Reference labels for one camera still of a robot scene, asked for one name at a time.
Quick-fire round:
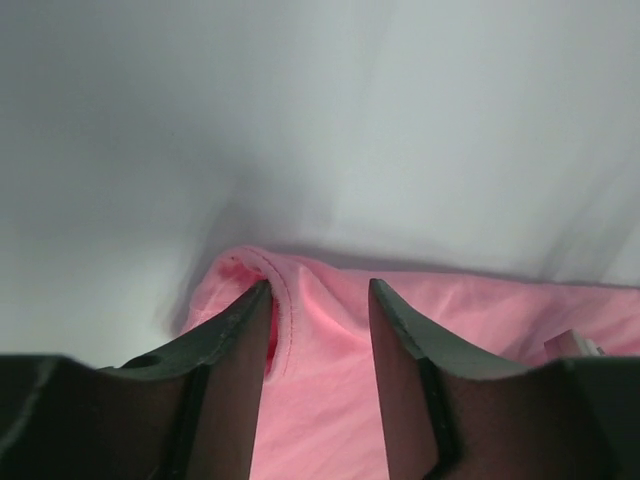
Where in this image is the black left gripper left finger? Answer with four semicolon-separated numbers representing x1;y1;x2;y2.
1;281;272;479

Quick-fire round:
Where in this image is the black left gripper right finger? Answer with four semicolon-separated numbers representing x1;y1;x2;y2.
369;279;639;479

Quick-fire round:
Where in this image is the pink t shirt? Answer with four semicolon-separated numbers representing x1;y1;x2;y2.
186;246;639;479

